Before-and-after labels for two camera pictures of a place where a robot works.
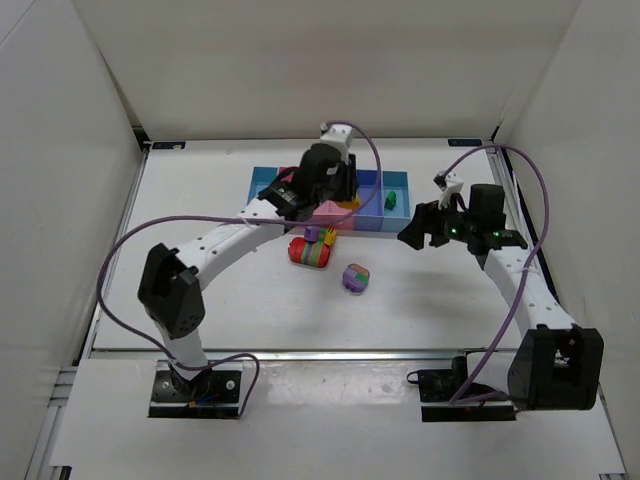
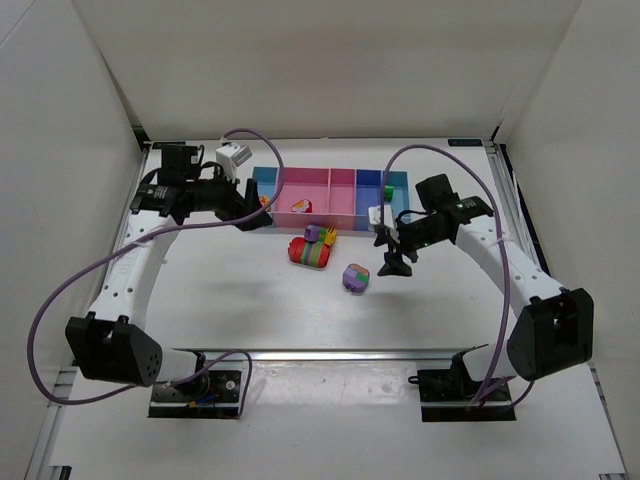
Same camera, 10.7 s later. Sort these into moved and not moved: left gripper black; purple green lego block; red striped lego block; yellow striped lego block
Moved: left gripper black
Not moved: purple green lego block; red striped lego block; yellow striped lego block
